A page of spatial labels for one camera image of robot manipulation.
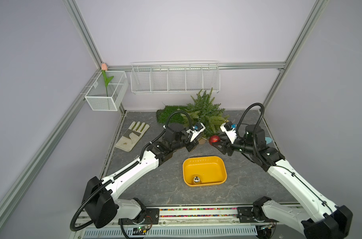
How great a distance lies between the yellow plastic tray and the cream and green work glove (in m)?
0.41

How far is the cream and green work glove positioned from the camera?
103cm

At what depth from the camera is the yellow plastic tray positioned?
2.70ft
